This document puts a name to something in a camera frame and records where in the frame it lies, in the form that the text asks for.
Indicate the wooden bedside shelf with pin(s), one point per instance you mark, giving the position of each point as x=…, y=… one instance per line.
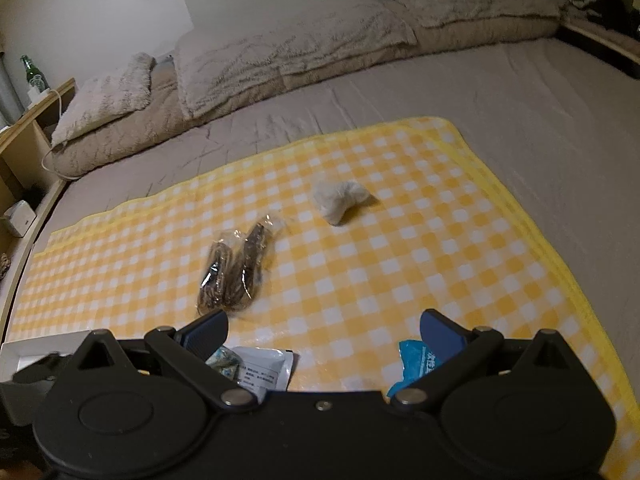
x=20, y=135

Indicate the green glass bottle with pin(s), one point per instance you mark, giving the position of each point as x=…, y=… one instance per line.
x=30, y=77

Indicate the white tissue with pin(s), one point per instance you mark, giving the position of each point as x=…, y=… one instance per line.
x=337, y=200

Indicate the blue packet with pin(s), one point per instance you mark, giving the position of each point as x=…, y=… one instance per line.
x=415, y=360

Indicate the small pale fluffy pillow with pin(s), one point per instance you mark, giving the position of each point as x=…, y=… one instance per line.
x=105, y=95

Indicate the brown snack in clear bag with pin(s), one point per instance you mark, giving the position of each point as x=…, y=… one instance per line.
x=250, y=260

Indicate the bed with grey sheet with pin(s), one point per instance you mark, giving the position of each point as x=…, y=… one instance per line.
x=525, y=110

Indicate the small patterned packet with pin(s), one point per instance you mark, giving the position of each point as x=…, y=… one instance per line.
x=227, y=362

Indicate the white printed packet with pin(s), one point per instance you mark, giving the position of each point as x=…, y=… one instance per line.
x=265, y=367

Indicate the dark clothes pile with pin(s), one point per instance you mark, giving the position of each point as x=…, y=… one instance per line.
x=595, y=5

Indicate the beige quilted comforter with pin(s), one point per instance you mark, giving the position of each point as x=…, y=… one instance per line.
x=125, y=145

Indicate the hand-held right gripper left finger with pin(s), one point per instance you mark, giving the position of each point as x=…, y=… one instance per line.
x=205, y=332

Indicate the white shelf unit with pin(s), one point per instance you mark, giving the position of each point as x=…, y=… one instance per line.
x=600, y=45

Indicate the white cardboard box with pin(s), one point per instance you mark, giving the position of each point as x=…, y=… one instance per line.
x=30, y=355

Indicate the white power adapter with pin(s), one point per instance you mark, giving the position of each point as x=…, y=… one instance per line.
x=37, y=96

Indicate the large beige fluffy pillow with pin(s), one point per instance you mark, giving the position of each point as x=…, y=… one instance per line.
x=280, y=60

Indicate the yellow checked blanket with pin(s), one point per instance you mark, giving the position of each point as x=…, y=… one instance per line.
x=375, y=260

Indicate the small white device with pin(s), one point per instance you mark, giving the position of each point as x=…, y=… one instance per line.
x=20, y=217

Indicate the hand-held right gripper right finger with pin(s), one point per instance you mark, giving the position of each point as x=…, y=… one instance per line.
x=442, y=335

